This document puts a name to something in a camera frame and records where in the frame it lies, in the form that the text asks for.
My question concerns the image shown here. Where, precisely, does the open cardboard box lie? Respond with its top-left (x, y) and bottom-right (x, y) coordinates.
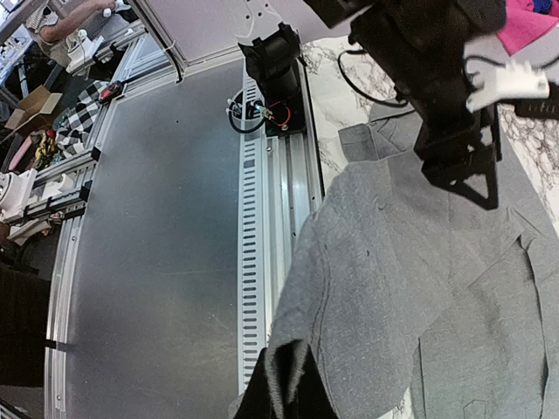
top-left (1, 86), bottom-right (63, 140)

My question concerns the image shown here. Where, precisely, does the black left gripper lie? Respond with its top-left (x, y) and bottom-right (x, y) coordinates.
top-left (414, 105), bottom-right (501, 210)

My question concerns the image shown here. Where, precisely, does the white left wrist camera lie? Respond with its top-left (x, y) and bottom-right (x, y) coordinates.
top-left (466, 61), bottom-right (558, 120)

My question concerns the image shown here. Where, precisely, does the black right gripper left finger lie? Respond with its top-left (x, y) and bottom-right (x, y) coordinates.
top-left (233, 348), bottom-right (273, 419)

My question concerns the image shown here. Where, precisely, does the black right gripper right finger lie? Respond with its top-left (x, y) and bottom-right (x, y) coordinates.
top-left (296, 345), bottom-right (337, 419)

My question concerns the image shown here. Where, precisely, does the aluminium front frame rail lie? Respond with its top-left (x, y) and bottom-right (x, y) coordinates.
top-left (238, 64), bottom-right (324, 393)

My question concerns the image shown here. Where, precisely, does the grey garment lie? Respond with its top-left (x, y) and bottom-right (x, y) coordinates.
top-left (229, 100), bottom-right (559, 419)

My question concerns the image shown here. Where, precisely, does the black white checkered cloth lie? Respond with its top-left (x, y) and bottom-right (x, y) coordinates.
top-left (55, 80), bottom-right (109, 158)

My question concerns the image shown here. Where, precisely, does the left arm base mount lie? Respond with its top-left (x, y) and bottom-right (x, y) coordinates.
top-left (227, 23), bottom-right (307, 136)

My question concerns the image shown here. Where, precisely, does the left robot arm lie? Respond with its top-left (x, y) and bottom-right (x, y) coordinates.
top-left (308, 0), bottom-right (507, 210)

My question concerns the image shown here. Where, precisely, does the aluminium workbench frame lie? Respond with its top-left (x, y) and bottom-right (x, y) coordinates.
top-left (0, 17), bottom-right (176, 237)

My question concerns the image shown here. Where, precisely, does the pink garment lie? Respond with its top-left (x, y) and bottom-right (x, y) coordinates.
top-left (497, 0), bottom-right (558, 56)

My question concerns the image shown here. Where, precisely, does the person at background desk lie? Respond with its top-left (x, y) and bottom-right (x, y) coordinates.
top-left (25, 0), bottom-right (116, 43)

